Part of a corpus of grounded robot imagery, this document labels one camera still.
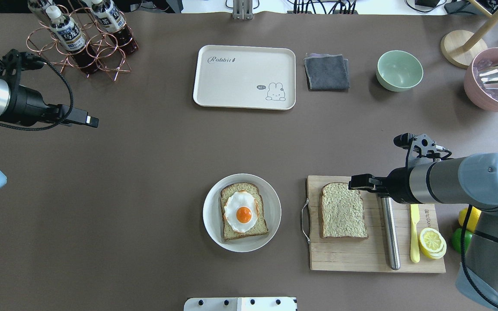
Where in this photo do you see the white robot base pillar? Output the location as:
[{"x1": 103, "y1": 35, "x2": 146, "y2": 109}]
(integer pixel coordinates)
[{"x1": 183, "y1": 296, "x2": 298, "y2": 311}]

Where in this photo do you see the tea bottle front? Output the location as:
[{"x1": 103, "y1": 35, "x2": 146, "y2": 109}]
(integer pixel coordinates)
[{"x1": 46, "y1": 5, "x2": 99, "y2": 74}]

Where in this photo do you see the tea bottle back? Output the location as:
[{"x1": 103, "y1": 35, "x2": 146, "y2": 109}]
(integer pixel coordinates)
[{"x1": 27, "y1": 0, "x2": 54, "y2": 26}]

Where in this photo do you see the white round plate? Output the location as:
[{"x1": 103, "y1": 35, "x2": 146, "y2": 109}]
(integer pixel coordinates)
[{"x1": 202, "y1": 173, "x2": 282, "y2": 253}]

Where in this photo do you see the green ceramic bowl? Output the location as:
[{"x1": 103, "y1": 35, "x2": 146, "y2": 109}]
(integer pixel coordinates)
[{"x1": 376, "y1": 51, "x2": 424, "y2": 92}]

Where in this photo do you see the tea bottle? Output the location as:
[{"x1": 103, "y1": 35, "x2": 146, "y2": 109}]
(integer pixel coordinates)
[
  {"x1": 46, "y1": 5, "x2": 99, "y2": 74},
  {"x1": 27, "y1": 0, "x2": 54, "y2": 26},
  {"x1": 91, "y1": 0, "x2": 138, "y2": 55}
]

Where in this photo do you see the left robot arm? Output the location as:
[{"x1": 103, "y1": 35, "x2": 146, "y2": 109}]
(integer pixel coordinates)
[{"x1": 0, "y1": 49, "x2": 99, "y2": 131}]

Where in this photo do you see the bread slice with fried egg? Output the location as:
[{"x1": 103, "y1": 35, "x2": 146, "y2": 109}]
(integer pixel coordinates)
[{"x1": 220, "y1": 182, "x2": 269, "y2": 241}]

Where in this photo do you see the lemon slice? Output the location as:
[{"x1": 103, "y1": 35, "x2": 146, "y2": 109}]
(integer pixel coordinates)
[{"x1": 418, "y1": 228, "x2": 447, "y2": 259}]

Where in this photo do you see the aluminium frame post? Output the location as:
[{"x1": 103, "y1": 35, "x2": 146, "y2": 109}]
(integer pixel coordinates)
[{"x1": 233, "y1": 0, "x2": 254, "y2": 20}]

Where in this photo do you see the grey folded cloth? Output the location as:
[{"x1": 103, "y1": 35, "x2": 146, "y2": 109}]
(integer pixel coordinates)
[{"x1": 303, "y1": 53, "x2": 350, "y2": 91}]

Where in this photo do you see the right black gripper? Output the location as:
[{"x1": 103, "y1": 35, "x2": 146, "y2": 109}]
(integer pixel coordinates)
[{"x1": 348, "y1": 133, "x2": 451, "y2": 203}]

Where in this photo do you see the yellow lemon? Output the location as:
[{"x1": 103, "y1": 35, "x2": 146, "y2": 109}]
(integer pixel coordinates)
[{"x1": 458, "y1": 207, "x2": 482, "y2": 233}]

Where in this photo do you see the cream rabbit tray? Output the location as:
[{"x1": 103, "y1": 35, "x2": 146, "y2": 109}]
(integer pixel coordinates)
[{"x1": 192, "y1": 45, "x2": 296, "y2": 111}]

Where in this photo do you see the green lime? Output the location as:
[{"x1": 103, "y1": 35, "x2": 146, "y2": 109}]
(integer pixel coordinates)
[{"x1": 451, "y1": 228, "x2": 473, "y2": 253}]

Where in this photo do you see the copper wire bottle rack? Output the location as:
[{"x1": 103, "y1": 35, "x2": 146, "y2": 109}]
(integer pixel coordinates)
[{"x1": 26, "y1": 0, "x2": 139, "y2": 80}]

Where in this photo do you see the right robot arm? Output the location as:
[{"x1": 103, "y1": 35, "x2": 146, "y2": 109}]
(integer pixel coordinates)
[{"x1": 348, "y1": 133, "x2": 498, "y2": 310}]

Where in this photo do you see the yellow plastic knife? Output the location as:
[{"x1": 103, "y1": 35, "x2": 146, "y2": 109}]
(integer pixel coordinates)
[{"x1": 410, "y1": 203, "x2": 420, "y2": 263}]

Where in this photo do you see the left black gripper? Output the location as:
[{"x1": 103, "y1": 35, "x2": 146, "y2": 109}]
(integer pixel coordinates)
[{"x1": 0, "y1": 49, "x2": 99, "y2": 128}]

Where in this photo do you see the pink bowl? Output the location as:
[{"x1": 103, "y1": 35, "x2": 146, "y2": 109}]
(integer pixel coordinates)
[{"x1": 464, "y1": 48, "x2": 498, "y2": 112}]

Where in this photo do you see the wooden mug tree stand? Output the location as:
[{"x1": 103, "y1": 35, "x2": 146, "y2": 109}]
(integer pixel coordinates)
[{"x1": 441, "y1": 0, "x2": 498, "y2": 69}]

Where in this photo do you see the plain bread slice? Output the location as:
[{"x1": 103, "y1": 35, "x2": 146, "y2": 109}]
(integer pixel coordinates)
[{"x1": 319, "y1": 182, "x2": 368, "y2": 239}]

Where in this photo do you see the tea bottle middle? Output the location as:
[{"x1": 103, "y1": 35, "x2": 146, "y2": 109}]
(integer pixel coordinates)
[{"x1": 91, "y1": 0, "x2": 138, "y2": 55}]

